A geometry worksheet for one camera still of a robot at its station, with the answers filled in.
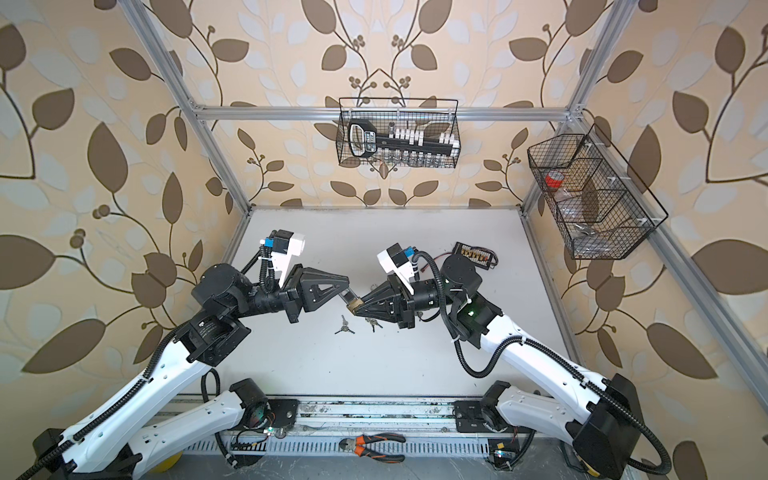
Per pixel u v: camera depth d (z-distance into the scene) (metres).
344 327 0.89
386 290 0.53
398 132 0.82
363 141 0.85
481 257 1.05
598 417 0.38
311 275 0.50
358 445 0.70
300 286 0.48
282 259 0.47
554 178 0.87
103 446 0.39
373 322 0.91
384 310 0.55
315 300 0.50
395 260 0.50
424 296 0.54
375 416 0.75
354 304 0.53
